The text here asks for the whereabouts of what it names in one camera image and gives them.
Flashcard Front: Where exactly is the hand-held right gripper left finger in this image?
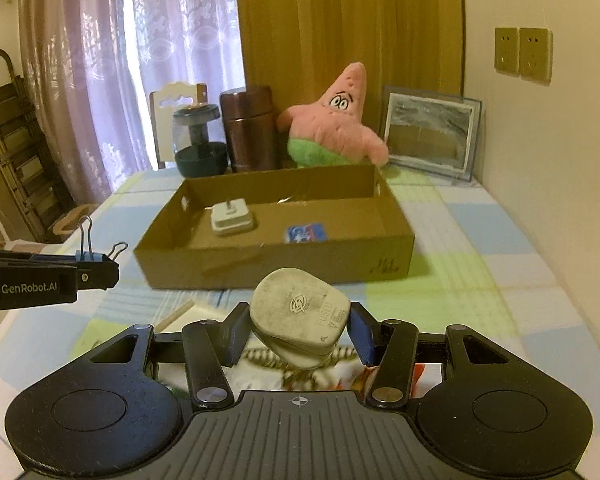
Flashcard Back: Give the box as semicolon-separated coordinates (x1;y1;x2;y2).
87;302;253;409

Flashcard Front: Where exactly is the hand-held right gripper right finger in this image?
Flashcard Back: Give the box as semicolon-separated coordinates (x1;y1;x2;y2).
347;302;511;411

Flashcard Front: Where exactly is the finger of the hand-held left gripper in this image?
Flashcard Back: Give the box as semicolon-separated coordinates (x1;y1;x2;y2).
74;258;121;291
0;248;79;264

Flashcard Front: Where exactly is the gold spring hair clip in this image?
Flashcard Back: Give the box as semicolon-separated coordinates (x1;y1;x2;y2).
242;347;286;368

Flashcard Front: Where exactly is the red and white toy figure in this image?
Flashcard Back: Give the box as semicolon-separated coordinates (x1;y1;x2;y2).
325;360;426;391

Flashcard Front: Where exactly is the white wall plug adapter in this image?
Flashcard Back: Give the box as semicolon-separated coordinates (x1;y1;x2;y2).
249;267;352;371

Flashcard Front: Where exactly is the brown cardboard box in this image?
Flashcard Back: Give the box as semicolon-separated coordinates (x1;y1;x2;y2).
132;162;416;291

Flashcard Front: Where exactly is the wooden stool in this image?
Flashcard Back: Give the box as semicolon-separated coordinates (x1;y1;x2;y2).
54;203;97;234

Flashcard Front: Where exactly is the wooden stick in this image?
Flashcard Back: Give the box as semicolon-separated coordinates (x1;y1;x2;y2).
157;302;196;330

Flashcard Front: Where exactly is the white square charger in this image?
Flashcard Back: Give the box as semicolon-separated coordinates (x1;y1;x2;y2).
210;199;257;237

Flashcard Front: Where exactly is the blue card packet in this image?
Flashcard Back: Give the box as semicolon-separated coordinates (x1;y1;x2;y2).
284;223;328;243

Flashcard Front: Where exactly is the black folding ladder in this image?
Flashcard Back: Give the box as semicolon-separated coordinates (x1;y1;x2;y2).
0;48;76;243

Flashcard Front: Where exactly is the glass jar with dark base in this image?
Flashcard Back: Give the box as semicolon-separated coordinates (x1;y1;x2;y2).
172;104;229;178

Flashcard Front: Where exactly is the white wooden chair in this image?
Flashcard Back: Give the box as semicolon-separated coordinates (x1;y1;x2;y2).
149;82;208;171

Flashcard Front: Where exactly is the brown metal canister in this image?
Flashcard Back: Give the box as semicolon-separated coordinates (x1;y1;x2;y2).
219;85;283;173

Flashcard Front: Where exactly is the lavender sheer curtain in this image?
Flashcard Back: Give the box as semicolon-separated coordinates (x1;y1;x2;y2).
20;0;246;206

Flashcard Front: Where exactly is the pink star plush toy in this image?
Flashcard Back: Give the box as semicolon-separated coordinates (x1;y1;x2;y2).
278;62;391;170

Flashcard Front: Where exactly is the framed grey picture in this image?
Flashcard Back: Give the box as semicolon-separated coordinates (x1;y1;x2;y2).
380;85;483;182

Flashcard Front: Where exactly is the yellow curtain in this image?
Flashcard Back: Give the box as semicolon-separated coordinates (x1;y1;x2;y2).
234;0;466;171

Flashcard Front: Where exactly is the beige wall socket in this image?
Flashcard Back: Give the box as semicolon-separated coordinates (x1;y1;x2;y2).
494;26;521;76
519;27;553;82

